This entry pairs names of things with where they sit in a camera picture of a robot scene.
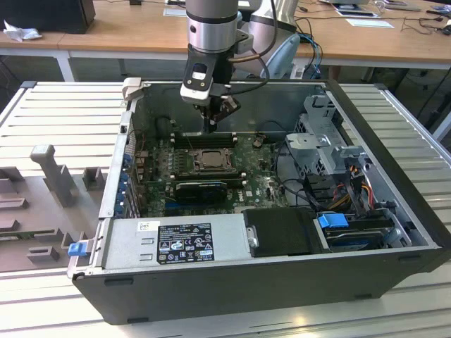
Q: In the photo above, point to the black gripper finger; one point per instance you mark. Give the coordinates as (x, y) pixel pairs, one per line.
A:
(207, 116)
(229, 107)

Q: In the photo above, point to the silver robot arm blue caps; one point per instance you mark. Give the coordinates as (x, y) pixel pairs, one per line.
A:
(211, 35)

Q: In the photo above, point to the black RAM slot bank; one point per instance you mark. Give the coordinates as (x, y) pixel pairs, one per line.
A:
(208, 175)
(204, 141)

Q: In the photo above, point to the green motherboard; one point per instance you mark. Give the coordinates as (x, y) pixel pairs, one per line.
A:
(260, 176)

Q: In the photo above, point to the black graphics card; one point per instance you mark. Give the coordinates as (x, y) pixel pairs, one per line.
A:
(201, 193)

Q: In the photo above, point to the white paper sheet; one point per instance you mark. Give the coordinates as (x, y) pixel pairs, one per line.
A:
(174, 12)

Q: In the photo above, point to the grey plastic case latch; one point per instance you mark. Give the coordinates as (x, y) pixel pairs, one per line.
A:
(132, 88)

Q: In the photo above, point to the silver metal drive cage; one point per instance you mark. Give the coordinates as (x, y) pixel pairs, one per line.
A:
(306, 144)

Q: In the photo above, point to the small black box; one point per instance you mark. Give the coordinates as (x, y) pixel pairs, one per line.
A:
(135, 2)

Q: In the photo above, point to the black plastic shroud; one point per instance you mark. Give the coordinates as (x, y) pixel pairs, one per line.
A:
(282, 232)

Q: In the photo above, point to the flat tablet device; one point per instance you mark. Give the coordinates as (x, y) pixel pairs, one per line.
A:
(356, 13)

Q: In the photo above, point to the wooden desk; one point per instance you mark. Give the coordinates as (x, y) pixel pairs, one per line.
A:
(46, 40)
(370, 42)

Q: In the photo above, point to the blue disk carrier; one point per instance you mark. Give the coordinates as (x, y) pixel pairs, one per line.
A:
(331, 223)

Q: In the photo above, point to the white sheet with blue edge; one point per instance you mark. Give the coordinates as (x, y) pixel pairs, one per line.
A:
(370, 23)

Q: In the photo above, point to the silver power supply unit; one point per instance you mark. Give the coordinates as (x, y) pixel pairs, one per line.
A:
(123, 246)

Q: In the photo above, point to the black open PC case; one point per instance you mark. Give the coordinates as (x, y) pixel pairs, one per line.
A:
(229, 292)

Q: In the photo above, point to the hard disk drive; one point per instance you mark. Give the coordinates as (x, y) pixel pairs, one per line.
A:
(352, 243)

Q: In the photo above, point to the large black box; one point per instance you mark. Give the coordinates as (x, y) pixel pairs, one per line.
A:
(46, 15)

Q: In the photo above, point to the blue case latch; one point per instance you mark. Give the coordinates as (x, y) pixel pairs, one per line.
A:
(75, 249)

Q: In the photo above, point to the grey parts rack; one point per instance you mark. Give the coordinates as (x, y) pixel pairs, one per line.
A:
(35, 197)

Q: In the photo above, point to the crumpled white paper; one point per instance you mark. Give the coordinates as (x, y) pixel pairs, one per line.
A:
(21, 33)

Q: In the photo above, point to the green RAM stick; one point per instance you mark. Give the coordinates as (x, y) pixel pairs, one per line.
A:
(28, 233)

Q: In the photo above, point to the white wrist camera black plate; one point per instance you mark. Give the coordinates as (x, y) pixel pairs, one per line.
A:
(195, 93)

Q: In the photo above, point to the small white wrist camera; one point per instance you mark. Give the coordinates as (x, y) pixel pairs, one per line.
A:
(243, 44)

